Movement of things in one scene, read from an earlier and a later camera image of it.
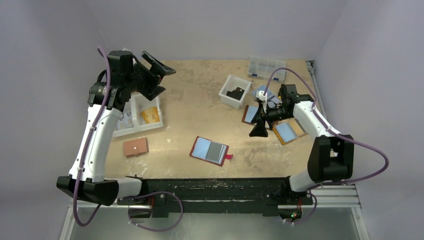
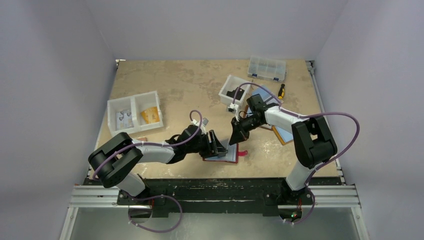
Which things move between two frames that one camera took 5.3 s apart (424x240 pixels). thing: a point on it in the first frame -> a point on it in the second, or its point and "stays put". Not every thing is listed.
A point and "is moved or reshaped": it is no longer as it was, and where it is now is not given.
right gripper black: (263, 117) -> (241, 125)
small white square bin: (233, 91) stays put
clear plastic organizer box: (263, 68) stays put
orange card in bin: (150, 115) stays put
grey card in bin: (126, 121) stays put
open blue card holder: (269, 92) stays put
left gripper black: (157, 69) -> (214, 146)
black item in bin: (236, 94) stays put
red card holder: (210, 151) is moved or reshaped
